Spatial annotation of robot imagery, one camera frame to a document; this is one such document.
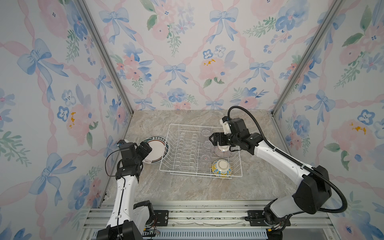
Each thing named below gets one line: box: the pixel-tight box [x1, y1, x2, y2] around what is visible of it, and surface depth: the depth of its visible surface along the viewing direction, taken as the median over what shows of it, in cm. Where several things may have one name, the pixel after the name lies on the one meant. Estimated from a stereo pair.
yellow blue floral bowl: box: [211, 159, 233, 178], surface depth 86 cm
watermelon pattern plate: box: [144, 137, 169, 164], surface depth 99 cm
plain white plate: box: [142, 136, 169, 164], surface depth 99 cm
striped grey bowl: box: [213, 145, 233, 158], surface depth 94 cm
